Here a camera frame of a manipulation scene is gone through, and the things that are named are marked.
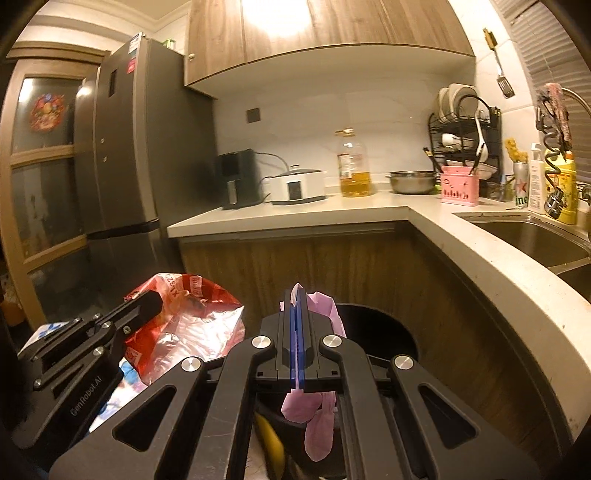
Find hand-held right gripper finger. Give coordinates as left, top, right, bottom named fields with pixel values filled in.
left=48, top=284, right=298, bottom=480
left=298, top=286, right=541, bottom=480

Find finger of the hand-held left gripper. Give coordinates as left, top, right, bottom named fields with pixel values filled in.
left=34, top=323, right=128, bottom=393
left=92, top=290, right=164, bottom=336

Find red plastic bag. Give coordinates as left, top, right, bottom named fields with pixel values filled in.
left=117, top=273, right=246, bottom=388

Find black trash bin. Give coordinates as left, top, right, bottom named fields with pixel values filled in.
left=252, top=302, right=421, bottom=480

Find wooden base cabinet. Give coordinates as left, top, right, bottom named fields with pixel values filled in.
left=178, top=222, right=568, bottom=444

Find yellow banana peel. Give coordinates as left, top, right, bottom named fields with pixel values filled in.
left=254, top=413, right=289, bottom=480

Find orange box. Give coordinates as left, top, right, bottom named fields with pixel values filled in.
left=0, top=295, right=24, bottom=326

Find grey refrigerator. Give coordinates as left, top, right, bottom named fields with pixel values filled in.
left=74, top=32, right=220, bottom=319

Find wooden glass sliding door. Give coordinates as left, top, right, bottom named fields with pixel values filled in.
left=0, top=44, right=110, bottom=325

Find white electric cooker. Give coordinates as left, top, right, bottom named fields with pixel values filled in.
left=262, top=165, right=329, bottom=205

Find black air fryer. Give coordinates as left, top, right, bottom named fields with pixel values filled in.
left=217, top=148, right=264, bottom=210

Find cooking oil bottle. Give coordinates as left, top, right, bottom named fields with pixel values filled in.
left=335, top=128, right=374, bottom=198

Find steel mixing bowl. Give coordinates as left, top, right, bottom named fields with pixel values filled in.
left=385, top=170, right=438, bottom=195

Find red round door decoration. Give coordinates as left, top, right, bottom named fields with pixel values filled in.
left=30, top=92, right=69, bottom=132

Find pink utensil holder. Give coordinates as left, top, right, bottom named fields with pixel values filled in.
left=440, top=173, right=481, bottom=205

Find steel kitchen sink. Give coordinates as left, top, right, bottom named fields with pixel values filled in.
left=455, top=212, right=591, bottom=289

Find white ladle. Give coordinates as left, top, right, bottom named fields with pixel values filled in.
left=468, top=122, right=488, bottom=176

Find green beer can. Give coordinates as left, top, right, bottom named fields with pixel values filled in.
left=512, top=161, right=531, bottom=206

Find black dish rack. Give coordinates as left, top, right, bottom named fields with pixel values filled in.
left=427, top=95, right=504, bottom=197

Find white plastic bottle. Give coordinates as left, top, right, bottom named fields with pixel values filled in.
left=527, top=143, right=548, bottom=210

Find row of white plates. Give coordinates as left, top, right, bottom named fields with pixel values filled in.
left=438, top=83, right=490, bottom=125

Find yellow flower bunch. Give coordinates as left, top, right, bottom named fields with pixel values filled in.
left=504, top=138, right=527, bottom=163

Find yellow detergent bottle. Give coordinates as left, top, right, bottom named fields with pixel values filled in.
left=545, top=150, right=578, bottom=225

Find coiled spring faucet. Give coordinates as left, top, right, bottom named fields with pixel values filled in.
left=536, top=88, right=591, bottom=217

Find slotted metal spatula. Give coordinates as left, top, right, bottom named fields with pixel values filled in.
left=483, top=28, right=515, bottom=99

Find pink dish cloth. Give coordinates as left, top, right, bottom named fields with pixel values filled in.
left=538, top=83, right=573, bottom=139

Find window blinds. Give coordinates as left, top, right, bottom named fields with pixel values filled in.
left=492, top=0, right=591, bottom=153

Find grey power cable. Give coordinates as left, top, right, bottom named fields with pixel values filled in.
left=254, top=151, right=290, bottom=171

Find wooden wall cabinet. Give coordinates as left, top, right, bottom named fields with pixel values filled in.
left=184, top=0, right=476, bottom=100

